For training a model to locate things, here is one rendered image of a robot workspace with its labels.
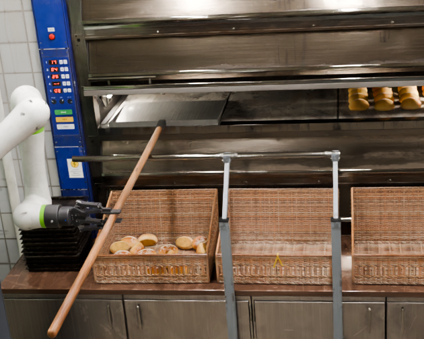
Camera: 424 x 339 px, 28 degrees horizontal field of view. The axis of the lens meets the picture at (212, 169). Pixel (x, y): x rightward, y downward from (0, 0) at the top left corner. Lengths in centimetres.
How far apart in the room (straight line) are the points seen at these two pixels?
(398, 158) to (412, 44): 56
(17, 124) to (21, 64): 115
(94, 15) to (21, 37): 40
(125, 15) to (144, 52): 20
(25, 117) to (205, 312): 136
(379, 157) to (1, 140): 186
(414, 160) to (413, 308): 73
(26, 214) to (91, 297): 85
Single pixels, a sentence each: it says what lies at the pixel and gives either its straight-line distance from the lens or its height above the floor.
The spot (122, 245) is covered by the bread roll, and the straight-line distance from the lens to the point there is 424.
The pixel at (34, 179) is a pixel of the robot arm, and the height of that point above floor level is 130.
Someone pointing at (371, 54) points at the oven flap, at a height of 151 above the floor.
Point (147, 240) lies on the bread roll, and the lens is 427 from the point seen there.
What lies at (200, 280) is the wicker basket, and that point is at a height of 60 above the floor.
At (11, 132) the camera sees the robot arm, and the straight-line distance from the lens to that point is 315.
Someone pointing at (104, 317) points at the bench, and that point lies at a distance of 409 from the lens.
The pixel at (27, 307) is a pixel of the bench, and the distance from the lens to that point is 418.
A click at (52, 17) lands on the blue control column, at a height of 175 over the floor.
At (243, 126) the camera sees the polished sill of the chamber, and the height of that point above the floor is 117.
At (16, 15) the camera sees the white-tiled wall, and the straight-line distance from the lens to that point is 422.
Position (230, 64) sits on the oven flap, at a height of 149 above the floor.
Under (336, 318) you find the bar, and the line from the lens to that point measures 385.
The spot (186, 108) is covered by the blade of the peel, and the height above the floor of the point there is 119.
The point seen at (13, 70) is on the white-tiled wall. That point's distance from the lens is 430.
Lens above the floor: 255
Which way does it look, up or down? 22 degrees down
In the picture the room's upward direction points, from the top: 5 degrees counter-clockwise
